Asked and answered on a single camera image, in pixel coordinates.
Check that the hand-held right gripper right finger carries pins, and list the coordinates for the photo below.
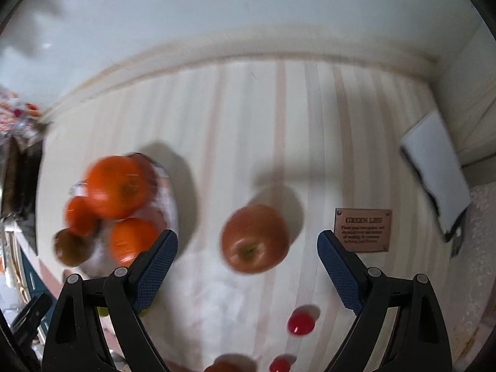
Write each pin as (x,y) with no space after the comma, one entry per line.
(340,273)

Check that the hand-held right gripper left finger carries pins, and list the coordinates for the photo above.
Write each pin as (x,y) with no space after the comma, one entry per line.
(155,275)

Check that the clear glass plate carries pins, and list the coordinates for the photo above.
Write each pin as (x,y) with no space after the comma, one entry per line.
(167,201)

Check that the red apple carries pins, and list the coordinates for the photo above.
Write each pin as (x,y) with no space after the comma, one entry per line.
(254,238)

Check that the brown label patch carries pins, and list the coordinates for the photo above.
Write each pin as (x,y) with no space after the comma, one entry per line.
(363,230)

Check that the red cherry tomato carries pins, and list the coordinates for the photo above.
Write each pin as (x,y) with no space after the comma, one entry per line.
(300,322)
(279,365)

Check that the brown kiwi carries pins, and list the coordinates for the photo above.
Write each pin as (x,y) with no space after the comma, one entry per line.
(69,246)

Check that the small orange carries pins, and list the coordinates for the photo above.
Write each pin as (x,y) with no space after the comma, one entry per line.
(79,215)

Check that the large orange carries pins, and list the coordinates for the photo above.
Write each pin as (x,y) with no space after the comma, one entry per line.
(116,186)

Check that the reddish round fruit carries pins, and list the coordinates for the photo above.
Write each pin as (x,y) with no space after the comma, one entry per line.
(223,367)

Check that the dark object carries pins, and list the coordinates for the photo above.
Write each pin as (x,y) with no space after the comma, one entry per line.
(33,317)

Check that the white notebook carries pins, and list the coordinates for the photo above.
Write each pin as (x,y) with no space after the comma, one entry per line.
(434,166)

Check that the dark furniture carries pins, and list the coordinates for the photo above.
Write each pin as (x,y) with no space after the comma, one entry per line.
(19,186)

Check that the colourful printed cloth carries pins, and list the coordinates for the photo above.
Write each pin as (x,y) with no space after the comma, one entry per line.
(15,110)

